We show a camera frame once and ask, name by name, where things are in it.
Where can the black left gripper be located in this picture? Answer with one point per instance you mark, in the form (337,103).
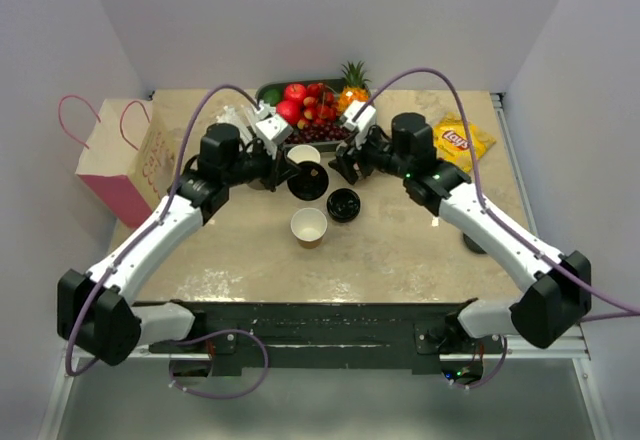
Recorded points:
(280,167)

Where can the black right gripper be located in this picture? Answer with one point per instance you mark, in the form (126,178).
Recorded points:
(347,157)

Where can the black coffee cup lid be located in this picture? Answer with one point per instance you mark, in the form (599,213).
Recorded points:
(310,183)

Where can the brown paper coffee cup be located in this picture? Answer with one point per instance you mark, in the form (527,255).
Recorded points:
(309,226)

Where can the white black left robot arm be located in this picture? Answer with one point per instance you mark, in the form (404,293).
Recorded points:
(96,310)

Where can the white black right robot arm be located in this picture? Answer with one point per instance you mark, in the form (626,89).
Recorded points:
(553,284)

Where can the grey metal straw holder cup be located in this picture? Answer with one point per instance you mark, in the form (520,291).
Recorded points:
(256,185)

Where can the purple grape bunch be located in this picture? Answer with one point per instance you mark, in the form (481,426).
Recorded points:
(315,133)

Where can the black cup lid stack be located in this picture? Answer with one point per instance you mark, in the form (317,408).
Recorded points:
(343,205)

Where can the red apple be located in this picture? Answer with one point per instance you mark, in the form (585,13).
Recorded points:
(295,92)
(290,111)

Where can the white wrapped straw bundle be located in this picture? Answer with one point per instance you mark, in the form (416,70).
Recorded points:
(244,119)

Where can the orange pineapple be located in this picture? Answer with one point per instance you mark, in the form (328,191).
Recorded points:
(354,76)

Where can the red cherry cluster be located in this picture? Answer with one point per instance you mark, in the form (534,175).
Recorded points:
(318,107)

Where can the yellow chips bag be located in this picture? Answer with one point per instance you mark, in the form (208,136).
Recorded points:
(453,145)

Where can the green lime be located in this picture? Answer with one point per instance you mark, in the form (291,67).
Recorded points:
(272,97)

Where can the dark green fruit tray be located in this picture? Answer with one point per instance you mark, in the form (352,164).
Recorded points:
(335,84)

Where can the single black cup lid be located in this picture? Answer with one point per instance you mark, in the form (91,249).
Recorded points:
(472,246)

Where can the pink white paper bag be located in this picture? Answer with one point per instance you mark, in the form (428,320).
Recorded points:
(129,158)

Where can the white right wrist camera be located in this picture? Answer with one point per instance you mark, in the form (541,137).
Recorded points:
(359,117)

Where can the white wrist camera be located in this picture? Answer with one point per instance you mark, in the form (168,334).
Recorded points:
(270,126)
(359,117)

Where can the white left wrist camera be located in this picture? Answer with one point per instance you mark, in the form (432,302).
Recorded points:
(270,126)

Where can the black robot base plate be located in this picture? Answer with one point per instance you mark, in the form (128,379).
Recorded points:
(371,336)

